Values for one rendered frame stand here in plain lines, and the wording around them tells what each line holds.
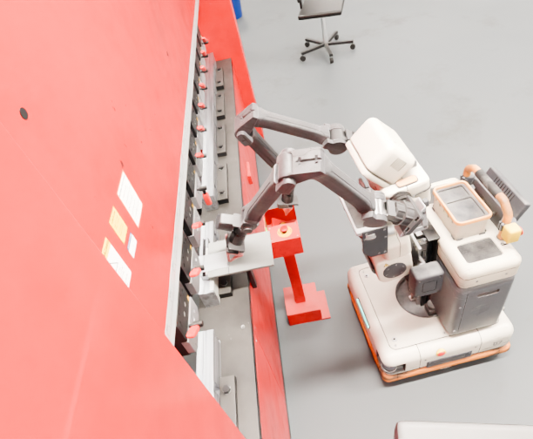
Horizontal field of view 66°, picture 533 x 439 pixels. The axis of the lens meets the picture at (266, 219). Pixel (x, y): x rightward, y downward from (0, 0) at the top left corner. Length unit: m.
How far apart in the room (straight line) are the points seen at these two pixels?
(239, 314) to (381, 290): 0.96
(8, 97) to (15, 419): 0.53
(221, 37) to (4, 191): 3.22
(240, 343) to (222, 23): 2.49
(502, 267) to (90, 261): 1.68
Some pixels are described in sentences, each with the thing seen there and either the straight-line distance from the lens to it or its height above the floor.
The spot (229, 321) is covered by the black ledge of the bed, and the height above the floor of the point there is 0.88.
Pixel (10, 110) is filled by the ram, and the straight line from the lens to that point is 0.70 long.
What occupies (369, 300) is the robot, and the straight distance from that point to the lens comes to 2.30.
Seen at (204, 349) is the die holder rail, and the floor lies 0.97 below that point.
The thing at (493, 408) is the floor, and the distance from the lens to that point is 2.43.
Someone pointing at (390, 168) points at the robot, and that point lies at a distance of 1.43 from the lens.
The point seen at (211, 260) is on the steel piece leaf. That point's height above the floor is 1.00.
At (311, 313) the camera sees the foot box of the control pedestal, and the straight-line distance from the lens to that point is 2.49.
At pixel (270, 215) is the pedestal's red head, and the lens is 2.09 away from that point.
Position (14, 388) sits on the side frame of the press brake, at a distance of 0.26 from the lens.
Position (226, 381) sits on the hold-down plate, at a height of 0.91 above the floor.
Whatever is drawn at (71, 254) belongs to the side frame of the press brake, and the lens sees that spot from 0.31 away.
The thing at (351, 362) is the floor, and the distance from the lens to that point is 2.44.
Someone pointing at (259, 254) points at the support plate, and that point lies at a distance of 1.62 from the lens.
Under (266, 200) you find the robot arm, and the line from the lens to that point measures 1.26.
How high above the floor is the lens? 2.23
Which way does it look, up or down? 45 degrees down
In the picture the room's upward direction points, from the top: 16 degrees counter-clockwise
